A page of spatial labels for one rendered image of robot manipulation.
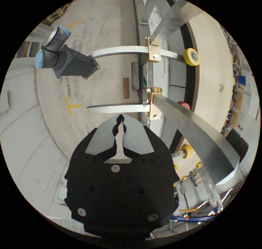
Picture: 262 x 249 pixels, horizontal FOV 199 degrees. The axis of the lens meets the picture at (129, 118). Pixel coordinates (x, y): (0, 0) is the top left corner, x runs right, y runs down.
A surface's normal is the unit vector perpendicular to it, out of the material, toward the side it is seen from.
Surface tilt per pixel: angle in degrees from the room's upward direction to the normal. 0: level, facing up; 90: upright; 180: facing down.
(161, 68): 0
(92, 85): 0
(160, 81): 0
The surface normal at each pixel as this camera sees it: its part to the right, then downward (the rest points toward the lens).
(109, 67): 0.03, 0.46
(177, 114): -1.00, 0.04
